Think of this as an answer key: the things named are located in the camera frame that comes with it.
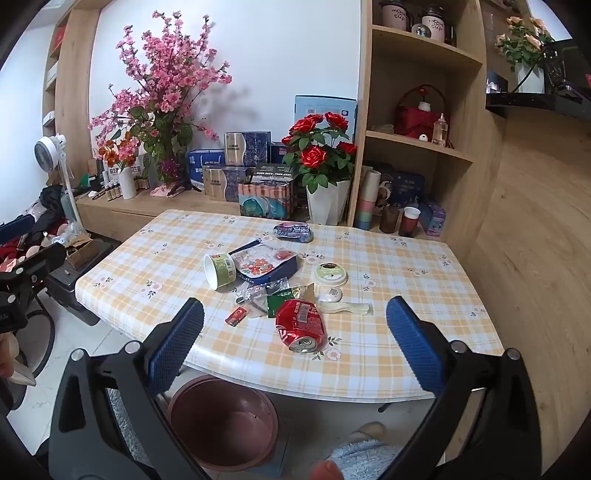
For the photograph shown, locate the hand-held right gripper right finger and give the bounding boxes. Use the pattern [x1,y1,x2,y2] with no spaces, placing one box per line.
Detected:
[385,295,543,480]

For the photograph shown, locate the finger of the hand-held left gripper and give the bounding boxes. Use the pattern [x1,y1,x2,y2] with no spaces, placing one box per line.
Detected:
[0,215,36,245]
[0,242,68,282]

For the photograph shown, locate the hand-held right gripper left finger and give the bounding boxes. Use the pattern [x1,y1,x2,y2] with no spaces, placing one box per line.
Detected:
[46,298,207,480]

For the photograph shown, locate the white plastic spoon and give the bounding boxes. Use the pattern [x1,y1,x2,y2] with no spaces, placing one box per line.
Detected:
[318,301,372,317]

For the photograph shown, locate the green paper cup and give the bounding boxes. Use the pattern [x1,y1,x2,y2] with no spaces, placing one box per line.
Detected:
[204,252,238,291]

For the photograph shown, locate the clear plastic wrapper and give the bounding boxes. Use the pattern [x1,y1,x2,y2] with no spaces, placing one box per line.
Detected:
[235,277,291,319]

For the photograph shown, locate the brown plastic bin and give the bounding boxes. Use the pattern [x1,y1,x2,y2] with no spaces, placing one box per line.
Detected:
[167,375,279,472]

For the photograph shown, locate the green foil wrapper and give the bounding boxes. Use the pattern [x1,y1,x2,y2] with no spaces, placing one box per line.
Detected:
[267,282,317,319]

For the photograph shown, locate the round white green lid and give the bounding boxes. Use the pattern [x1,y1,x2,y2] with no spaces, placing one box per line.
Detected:
[315,263,347,285]

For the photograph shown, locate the blue floral box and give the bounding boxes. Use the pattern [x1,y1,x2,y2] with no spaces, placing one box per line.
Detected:
[229,239,300,286]

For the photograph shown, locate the crushed red can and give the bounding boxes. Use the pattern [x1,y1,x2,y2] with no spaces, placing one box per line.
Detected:
[276,299,329,354]

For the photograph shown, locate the person's left hand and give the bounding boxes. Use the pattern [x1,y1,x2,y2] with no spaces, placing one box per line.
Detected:
[0,330,21,379]

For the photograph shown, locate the black case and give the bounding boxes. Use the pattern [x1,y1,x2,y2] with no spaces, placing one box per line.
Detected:
[46,240,121,326]

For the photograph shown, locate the pile of clothes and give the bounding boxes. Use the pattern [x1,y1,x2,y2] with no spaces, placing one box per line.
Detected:
[0,185,93,278]

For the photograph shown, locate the checkered table with tablecloth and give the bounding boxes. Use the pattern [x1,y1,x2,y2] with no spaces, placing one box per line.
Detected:
[75,209,504,401]

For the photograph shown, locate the white standing fan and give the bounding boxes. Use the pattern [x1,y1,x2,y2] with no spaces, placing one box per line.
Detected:
[34,134,86,232]

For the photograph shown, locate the beige slipper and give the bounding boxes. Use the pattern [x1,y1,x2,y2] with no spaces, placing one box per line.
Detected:
[348,421,387,446]

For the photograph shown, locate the row of small brown bottles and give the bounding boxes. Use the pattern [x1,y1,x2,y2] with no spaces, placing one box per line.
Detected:
[90,173,151,201]

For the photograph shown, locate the low wooden cabinet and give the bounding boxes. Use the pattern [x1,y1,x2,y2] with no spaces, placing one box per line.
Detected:
[74,189,259,241]

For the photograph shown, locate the red paper cup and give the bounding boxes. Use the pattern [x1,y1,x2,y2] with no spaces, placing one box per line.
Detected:
[399,207,421,237]

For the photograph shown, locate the orange flowers in white vase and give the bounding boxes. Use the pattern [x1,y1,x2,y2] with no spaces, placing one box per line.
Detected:
[97,131,141,200]

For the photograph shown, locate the small purple box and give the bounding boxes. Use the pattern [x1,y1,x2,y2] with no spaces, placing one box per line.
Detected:
[418,198,448,238]

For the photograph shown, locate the brown glass cup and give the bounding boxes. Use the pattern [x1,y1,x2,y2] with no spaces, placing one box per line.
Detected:
[379,205,400,234]

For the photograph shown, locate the light blue fuzzy clothing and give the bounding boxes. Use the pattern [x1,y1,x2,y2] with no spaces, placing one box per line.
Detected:
[328,440,402,480]

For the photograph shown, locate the stack of pastel cups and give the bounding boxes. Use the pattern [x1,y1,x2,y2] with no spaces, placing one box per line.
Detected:
[353,168,382,232]

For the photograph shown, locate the wooden bookcase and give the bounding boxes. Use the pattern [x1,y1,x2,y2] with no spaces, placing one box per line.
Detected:
[41,0,100,185]

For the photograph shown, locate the wooden shelf unit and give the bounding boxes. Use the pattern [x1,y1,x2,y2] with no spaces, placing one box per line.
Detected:
[346,0,490,250]

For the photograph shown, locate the dark blue printed box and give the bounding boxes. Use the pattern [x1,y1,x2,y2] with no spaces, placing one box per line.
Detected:
[388,171,426,208]

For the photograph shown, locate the crushed blue pink can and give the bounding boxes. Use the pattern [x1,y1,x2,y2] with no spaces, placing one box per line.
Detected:
[273,222,315,244]

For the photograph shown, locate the purple flower bunch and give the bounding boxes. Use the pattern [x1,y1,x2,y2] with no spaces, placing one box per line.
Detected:
[157,158,183,182]

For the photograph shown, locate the red roses in white pot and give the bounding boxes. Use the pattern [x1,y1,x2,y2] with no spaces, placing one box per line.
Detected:
[281,111,358,226]

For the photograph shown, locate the copper teal printed package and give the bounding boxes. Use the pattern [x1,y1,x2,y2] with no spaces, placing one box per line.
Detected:
[238,182,296,220]

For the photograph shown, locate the flat blue box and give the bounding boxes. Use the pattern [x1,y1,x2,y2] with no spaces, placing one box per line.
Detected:
[187,148,227,192]

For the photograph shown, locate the black printed box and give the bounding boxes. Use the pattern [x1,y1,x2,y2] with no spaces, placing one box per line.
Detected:
[252,164,296,185]

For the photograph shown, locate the clear glass bottle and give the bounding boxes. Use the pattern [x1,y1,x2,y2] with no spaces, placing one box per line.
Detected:
[431,113,448,147]

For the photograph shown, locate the red gift basket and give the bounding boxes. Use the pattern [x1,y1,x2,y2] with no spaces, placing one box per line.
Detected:
[394,84,448,141]

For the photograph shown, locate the pink blossom artificial tree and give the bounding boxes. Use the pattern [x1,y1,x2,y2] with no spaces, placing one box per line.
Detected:
[88,11,234,185]

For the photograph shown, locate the large blue white box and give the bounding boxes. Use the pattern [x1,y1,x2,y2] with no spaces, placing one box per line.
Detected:
[294,95,358,144]

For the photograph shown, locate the white mug with black lid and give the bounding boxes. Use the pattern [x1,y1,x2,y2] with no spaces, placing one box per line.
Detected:
[379,0,414,27]
[420,6,455,44]

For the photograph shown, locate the black cable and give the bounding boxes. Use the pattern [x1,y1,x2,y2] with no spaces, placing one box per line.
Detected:
[16,307,57,374]

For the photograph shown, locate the black wall shelf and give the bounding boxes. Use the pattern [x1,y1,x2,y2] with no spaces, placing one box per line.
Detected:
[485,39,591,123]

